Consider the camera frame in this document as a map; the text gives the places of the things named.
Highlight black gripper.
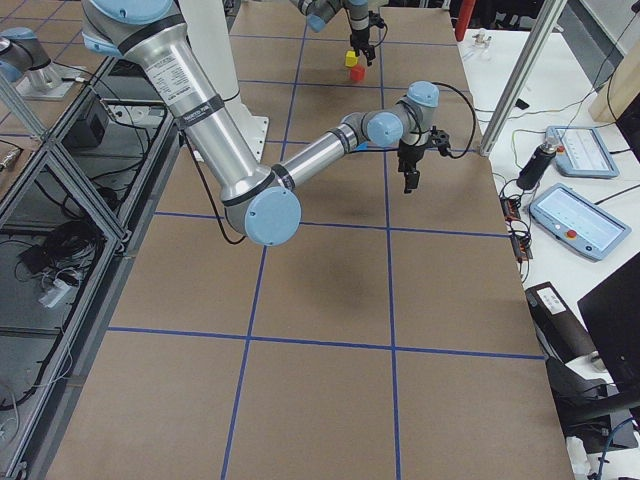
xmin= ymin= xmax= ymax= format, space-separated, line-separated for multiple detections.
xmin=350 ymin=30 xmax=376 ymax=66
xmin=397 ymin=141 xmax=426 ymax=194

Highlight red cube block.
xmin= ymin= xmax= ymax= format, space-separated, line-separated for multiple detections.
xmin=349 ymin=65 xmax=366 ymax=83

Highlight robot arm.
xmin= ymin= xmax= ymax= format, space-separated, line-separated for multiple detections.
xmin=291 ymin=0 xmax=376 ymax=66
xmin=82 ymin=1 xmax=440 ymax=246

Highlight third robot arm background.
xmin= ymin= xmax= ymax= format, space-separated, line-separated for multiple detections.
xmin=1 ymin=27 xmax=88 ymax=101

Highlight yellow cube block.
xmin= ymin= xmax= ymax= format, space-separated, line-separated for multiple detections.
xmin=344 ymin=50 xmax=359 ymax=69

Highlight red cylinder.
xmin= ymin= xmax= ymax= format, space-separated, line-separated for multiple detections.
xmin=454 ymin=0 xmax=476 ymax=42

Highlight orange circuit board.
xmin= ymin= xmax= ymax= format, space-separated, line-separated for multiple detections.
xmin=500 ymin=197 xmax=533 ymax=263

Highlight black water bottle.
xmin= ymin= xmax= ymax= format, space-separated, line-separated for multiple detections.
xmin=516 ymin=141 xmax=557 ymax=191

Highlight near blue teach pendant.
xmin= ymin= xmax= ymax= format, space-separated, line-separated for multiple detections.
xmin=529 ymin=183 xmax=632 ymax=261

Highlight blue teach pendant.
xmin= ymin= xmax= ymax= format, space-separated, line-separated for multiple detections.
xmin=546 ymin=126 xmax=620 ymax=179
xmin=529 ymin=183 xmax=632 ymax=261

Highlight far blue teach pendant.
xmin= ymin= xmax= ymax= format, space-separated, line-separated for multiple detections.
xmin=546 ymin=126 xmax=620 ymax=179

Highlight black cardboard box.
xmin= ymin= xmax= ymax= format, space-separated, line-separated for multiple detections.
xmin=525 ymin=282 xmax=596 ymax=363

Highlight black monitor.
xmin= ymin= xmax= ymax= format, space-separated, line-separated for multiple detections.
xmin=578 ymin=254 xmax=639 ymax=390

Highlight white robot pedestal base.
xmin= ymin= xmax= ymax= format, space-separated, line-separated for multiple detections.
xmin=178 ymin=0 xmax=269 ymax=162

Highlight aluminium frame post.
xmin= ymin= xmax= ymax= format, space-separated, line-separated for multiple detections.
xmin=479 ymin=0 xmax=567 ymax=157

